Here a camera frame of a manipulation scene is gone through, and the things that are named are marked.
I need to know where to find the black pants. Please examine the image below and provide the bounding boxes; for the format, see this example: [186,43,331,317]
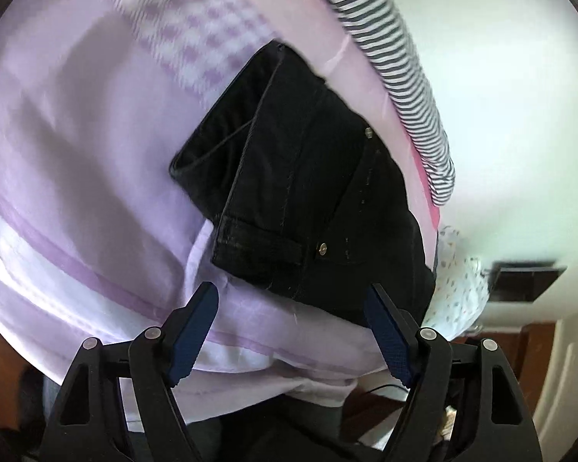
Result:
[169,41,434,324]

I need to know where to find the white patterned pillow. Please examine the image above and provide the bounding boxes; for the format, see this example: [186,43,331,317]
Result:
[422,225,489,341]

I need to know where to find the pink purple bed sheet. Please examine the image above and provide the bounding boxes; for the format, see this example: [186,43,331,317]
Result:
[0,0,440,422]

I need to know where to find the grey white striped quilt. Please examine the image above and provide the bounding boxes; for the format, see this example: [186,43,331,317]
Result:
[326,0,455,206]

